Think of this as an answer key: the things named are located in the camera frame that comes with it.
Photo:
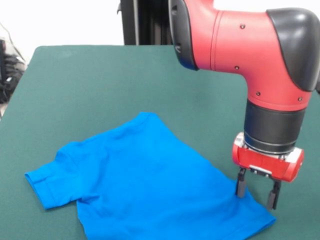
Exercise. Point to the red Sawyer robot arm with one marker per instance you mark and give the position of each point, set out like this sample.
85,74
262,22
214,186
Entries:
250,50

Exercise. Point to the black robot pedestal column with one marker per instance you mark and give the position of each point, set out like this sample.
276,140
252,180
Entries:
145,25

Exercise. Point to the dark green table cloth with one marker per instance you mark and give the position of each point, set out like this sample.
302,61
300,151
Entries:
75,87

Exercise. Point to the blue shirt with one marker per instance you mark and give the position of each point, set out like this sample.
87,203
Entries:
150,187

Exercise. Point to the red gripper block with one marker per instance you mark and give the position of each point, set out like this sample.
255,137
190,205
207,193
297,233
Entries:
262,162

